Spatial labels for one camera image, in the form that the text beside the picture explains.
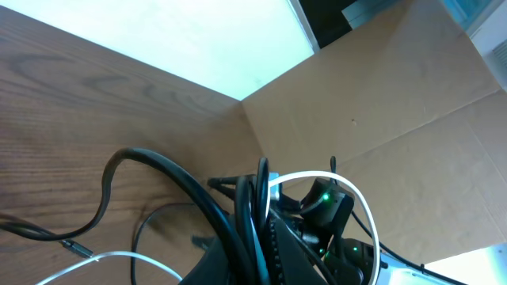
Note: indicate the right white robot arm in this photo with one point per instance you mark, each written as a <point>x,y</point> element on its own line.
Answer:
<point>319,220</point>

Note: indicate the cardboard side panel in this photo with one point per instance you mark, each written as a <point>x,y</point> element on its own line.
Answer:
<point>415,120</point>

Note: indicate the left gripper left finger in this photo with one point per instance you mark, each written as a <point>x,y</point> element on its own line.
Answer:
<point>213,267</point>

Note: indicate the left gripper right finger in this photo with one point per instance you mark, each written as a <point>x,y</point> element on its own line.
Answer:
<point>288,264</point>

